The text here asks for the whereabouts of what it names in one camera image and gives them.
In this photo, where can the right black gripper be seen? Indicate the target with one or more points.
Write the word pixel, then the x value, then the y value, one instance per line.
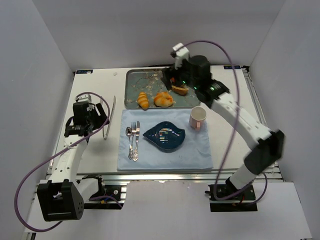
pixel 172 75

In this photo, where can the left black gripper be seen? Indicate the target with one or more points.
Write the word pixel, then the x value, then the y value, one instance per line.
pixel 97 115

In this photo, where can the metal serving tongs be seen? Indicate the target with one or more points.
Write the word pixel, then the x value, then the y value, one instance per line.
pixel 106 128

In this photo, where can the round golden bread roll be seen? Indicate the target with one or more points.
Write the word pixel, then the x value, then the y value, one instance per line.
pixel 163 99

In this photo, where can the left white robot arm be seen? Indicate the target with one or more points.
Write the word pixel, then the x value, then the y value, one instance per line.
pixel 63 197

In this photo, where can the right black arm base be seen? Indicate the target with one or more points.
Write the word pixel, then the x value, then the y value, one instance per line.
pixel 243 202

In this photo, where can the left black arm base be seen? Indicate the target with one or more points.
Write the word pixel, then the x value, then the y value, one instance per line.
pixel 107 197

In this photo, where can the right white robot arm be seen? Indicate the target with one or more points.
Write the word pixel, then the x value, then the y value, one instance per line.
pixel 266 146

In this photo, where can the brown bread slice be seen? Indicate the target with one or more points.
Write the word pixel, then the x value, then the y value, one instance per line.
pixel 180 90

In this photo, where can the floral metal tray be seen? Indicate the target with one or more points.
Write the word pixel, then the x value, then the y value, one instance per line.
pixel 148 80

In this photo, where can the right blue table label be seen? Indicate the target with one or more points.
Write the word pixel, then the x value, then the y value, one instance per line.
pixel 230 67

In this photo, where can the blue table label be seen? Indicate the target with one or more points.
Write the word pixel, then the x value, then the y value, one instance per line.
pixel 230 67
pixel 84 71

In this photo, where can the pink mug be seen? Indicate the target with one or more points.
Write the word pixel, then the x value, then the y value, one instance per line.
pixel 197 117

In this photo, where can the silver spoon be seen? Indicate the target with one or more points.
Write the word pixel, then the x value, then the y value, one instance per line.
pixel 129 133

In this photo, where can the left blue table label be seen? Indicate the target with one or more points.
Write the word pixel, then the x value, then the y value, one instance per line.
pixel 84 71

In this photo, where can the silver fork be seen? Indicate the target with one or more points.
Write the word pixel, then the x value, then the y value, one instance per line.
pixel 133 138

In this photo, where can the small striped croissant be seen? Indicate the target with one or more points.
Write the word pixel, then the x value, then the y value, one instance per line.
pixel 143 101

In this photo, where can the dark blue leaf plate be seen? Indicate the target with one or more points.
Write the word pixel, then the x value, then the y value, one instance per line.
pixel 166 136

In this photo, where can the light blue placemat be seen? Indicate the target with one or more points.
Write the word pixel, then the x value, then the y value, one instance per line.
pixel 193 154

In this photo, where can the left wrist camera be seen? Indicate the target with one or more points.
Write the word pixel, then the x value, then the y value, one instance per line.
pixel 84 98

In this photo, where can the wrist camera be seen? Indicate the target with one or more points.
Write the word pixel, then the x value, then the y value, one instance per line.
pixel 179 53
pixel 84 98

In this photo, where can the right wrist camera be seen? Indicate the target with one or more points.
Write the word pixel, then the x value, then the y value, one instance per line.
pixel 179 53

